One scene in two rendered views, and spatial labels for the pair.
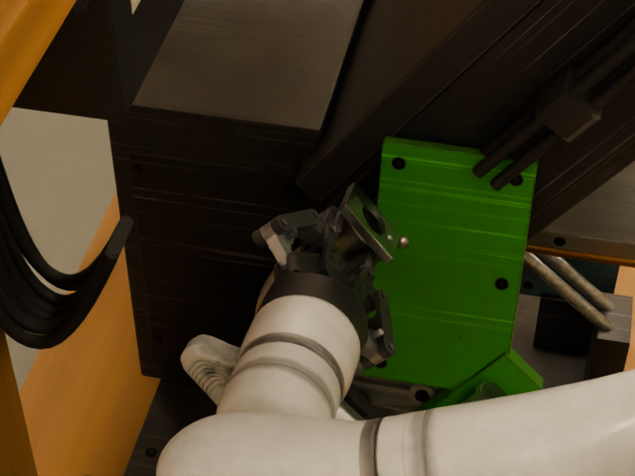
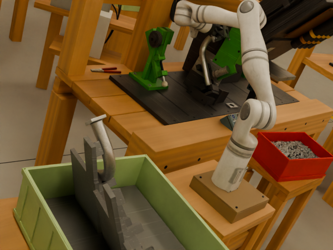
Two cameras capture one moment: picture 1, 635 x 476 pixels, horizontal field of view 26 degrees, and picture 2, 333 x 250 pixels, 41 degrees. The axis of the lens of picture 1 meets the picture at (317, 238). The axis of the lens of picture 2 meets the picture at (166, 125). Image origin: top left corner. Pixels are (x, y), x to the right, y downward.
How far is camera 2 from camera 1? 1.48 m
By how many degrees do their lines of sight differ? 26
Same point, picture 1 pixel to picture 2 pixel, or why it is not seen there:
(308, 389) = not seen: hidden behind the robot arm
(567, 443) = (222, 11)
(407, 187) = (234, 30)
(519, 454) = (216, 9)
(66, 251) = not seen: hidden behind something
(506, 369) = (232, 66)
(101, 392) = (174, 69)
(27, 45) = not seen: outside the picture
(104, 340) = (180, 67)
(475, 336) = (231, 59)
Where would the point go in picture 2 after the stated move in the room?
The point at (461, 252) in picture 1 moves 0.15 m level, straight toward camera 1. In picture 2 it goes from (236, 44) to (217, 44)
